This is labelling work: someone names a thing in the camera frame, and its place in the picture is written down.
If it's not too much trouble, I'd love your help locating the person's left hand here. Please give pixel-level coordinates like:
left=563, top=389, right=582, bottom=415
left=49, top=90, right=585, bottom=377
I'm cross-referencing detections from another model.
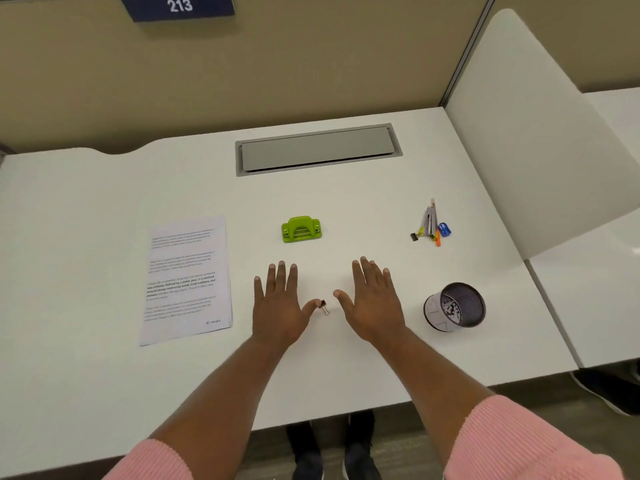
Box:
left=252, top=261, right=322, bottom=348

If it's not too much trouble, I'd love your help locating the person's right hand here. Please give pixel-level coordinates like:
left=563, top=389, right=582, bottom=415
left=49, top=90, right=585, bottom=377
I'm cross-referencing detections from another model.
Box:
left=333, top=257, right=409, bottom=346

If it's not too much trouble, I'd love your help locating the person's left forearm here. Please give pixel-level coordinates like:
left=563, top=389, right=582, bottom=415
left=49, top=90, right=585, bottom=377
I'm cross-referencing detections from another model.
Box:
left=149, top=336, right=304, bottom=454

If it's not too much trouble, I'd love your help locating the person's right forearm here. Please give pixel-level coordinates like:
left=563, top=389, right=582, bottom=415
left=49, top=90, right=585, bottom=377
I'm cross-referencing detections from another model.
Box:
left=361, top=326, right=504, bottom=448

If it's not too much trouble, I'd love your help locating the green hole punch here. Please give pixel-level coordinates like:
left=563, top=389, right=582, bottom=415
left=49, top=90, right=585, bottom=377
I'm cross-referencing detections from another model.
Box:
left=281, top=216, right=323, bottom=244

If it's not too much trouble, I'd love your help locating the stack of printed paper sheets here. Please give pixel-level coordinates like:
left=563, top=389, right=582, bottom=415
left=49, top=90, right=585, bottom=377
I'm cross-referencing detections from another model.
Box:
left=139, top=215, right=234, bottom=347

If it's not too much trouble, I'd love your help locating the black mesh pen cup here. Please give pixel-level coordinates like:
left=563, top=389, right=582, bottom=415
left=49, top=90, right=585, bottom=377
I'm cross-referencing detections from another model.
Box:
left=423, top=282, right=487, bottom=333

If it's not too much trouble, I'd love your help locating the person's dark left shoe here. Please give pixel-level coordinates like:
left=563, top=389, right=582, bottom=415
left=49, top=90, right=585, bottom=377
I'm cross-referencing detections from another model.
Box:
left=286, top=423, right=326, bottom=480

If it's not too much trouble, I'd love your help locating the person's dark shoe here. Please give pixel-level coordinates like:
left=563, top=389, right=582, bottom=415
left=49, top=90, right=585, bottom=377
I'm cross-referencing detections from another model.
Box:
left=286, top=423, right=326, bottom=480
left=342, top=411, right=384, bottom=480

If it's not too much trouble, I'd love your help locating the person's dark right shoe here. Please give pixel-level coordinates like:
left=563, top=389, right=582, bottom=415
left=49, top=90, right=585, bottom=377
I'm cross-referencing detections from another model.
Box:
left=342, top=411, right=384, bottom=480

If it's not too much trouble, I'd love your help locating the white desk divider panel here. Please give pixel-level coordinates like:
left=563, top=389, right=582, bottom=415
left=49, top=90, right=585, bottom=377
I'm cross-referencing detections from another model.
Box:
left=444, top=8, right=640, bottom=261

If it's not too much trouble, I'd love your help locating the pink left sleeve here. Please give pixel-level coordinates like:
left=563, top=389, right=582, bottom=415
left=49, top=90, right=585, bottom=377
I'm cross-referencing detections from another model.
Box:
left=102, top=438, right=195, bottom=480

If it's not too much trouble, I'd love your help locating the pink sleeve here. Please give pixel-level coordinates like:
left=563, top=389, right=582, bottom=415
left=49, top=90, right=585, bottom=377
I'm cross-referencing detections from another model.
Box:
left=443, top=394, right=626, bottom=480
left=102, top=438, right=195, bottom=480

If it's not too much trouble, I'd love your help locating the pink right sleeve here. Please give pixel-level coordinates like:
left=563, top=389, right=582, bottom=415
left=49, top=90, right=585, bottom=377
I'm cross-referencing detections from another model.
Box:
left=443, top=394, right=626, bottom=480

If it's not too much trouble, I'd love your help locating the black shoe with white sole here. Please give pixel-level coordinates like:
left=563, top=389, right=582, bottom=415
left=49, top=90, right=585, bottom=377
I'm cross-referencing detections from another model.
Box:
left=570, top=361, right=640, bottom=417

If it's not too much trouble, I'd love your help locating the grey desk cable cover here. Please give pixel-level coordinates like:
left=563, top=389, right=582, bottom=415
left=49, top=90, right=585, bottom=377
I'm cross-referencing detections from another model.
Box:
left=235, top=123, right=403, bottom=177

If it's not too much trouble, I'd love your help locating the grey metal partition post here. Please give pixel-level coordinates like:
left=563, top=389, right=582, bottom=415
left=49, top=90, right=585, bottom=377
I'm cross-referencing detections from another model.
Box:
left=438, top=0, right=499, bottom=108

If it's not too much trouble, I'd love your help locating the blue wall sign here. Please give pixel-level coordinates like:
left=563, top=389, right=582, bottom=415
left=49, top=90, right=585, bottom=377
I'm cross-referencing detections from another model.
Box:
left=118, top=0, right=236, bottom=23

